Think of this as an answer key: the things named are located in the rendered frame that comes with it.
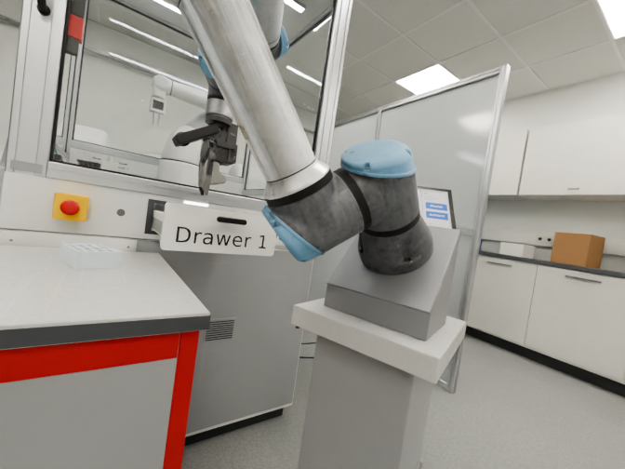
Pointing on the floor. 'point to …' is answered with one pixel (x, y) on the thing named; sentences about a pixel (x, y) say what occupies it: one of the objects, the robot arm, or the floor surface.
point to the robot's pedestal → (368, 390)
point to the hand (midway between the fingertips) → (202, 190)
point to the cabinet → (226, 327)
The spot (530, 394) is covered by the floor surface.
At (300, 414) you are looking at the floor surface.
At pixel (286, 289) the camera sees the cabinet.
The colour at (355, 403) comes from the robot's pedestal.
